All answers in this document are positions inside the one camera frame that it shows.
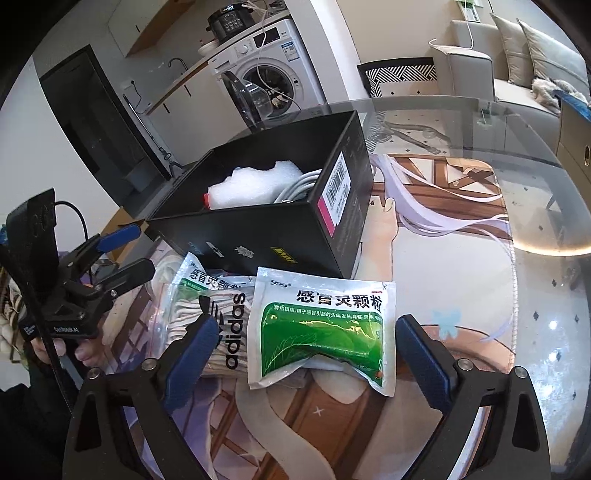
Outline patterned black white chair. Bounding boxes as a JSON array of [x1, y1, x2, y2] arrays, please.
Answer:
[[356, 57, 440, 98]]

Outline wall socket with charger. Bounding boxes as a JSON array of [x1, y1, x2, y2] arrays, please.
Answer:
[[456, 0, 481, 23]]

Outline black cardboard box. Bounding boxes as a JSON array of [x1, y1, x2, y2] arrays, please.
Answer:
[[147, 110, 373, 278]]

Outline grey sofa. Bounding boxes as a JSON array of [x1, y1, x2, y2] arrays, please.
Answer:
[[430, 20, 590, 149]]

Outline white washing machine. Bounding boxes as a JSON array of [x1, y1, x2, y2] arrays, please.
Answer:
[[209, 18, 325, 132]]

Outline black pressure cooker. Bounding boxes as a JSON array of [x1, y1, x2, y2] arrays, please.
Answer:
[[206, 3, 256, 44]]

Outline white cable bundle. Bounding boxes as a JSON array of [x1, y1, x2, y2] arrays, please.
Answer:
[[272, 168, 324, 205]]

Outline beige drawer cabinet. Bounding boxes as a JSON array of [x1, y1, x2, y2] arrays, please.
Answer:
[[556, 91, 591, 204]]

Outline green white medicine packet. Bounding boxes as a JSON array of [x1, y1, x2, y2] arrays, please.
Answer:
[[246, 267, 396, 397]]

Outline white foam wrap piece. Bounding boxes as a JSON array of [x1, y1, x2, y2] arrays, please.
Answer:
[[205, 160, 303, 210]]

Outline cardboard box on floor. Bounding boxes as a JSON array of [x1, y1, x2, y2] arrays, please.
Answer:
[[100, 208, 139, 259]]

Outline white rope bundle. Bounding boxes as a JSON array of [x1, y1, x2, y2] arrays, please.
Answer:
[[144, 256, 187, 301]]

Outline person left hand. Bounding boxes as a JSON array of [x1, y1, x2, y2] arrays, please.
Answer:
[[31, 331, 110, 368]]

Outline beige cushion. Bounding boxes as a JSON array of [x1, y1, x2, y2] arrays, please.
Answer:
[[491, 14, 534, 88]]

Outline grey cushion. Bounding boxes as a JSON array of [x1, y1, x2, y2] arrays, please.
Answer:
[[518, 20, 590, 97]]

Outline anime printed desk mat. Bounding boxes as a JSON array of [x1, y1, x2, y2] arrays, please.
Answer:
[[103, 154, 519, 479]]

